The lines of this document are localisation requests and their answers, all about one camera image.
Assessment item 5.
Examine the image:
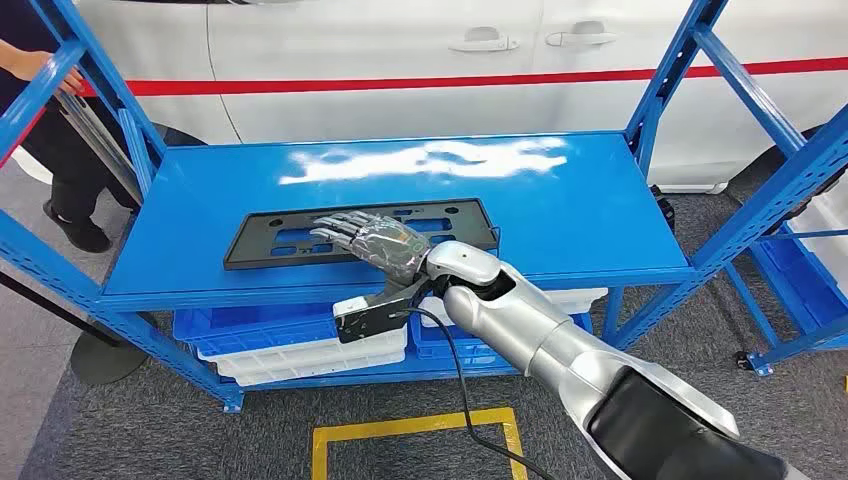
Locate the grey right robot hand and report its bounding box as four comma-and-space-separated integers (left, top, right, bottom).
309, 210, 434, 288

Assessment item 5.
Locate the black plastic plate frame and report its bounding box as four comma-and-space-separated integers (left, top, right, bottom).
223, 197, 501, 271

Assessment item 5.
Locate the blue metal shelf rack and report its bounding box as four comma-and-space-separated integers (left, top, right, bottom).
0, 0, 848, 415

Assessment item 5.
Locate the blue wheeled shelf rack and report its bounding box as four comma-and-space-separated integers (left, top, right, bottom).
725, 221, 848, 379

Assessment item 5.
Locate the white car with red stripe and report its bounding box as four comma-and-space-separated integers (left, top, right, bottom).
13, 0, 848, 195

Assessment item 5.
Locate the black stanchion with round base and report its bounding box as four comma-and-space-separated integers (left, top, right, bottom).
0, 270, 150, 387

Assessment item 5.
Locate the silver metal bar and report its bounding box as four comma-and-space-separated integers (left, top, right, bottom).
54, 91, 144, 205

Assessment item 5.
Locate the person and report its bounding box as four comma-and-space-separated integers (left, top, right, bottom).
0, 0, 144, 254

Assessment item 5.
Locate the red barrier belt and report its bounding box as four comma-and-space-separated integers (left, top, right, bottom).
0, 109, 46, 170

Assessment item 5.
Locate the person's hand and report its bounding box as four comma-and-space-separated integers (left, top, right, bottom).
0, 39, 86, 95

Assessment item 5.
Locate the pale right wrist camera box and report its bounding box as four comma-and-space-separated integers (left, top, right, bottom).
332, 275, 432, 344

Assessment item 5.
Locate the black camera cable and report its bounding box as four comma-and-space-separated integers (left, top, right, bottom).
404, 306, 559, 480

